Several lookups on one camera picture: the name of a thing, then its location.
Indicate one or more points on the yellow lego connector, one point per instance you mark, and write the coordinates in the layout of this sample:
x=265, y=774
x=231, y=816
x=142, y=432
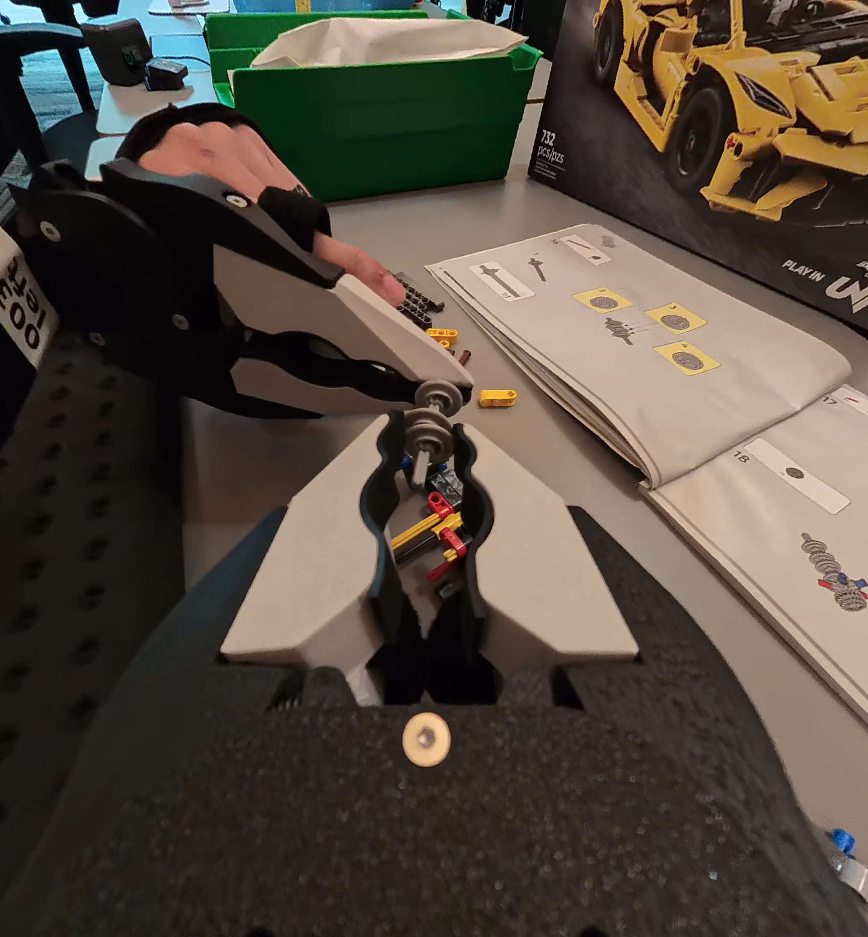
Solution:
x=497, y=397

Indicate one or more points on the pile of colourful lego pieces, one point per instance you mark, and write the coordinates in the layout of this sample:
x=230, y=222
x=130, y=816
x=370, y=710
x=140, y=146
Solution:
x=851, y=871

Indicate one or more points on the white office desk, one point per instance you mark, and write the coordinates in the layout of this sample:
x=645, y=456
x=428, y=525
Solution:
x=155, y=110

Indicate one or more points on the green plastic bin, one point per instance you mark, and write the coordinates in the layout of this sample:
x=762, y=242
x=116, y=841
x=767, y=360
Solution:
x=375, y=132

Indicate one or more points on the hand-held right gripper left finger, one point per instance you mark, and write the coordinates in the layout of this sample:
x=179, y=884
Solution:
x=309, y=578

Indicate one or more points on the partly built lego chassis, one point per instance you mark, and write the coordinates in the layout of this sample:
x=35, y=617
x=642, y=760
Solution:
x=434, y=524

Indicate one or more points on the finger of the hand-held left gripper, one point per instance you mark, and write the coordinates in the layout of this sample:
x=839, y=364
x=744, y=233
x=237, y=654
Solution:
x=295, y=388
x=375, y=329

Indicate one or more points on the black office chair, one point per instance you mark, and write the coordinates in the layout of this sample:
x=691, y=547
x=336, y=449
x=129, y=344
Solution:
x=9, y=36

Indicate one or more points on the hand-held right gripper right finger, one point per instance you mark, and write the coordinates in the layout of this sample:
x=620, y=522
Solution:
x=551, y=578

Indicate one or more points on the person's left hand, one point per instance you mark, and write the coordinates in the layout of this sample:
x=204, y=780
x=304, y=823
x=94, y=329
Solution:
x=207, y=150

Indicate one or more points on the lego instruction booklet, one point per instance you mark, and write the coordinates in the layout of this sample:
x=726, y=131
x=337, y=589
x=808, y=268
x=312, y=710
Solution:
x=697, y=380

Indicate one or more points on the grey lego axle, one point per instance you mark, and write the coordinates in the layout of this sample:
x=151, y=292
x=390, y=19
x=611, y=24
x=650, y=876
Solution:
x=420, y=468

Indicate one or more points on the yellow car lego box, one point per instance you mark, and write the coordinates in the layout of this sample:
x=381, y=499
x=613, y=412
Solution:
x=624, y=183

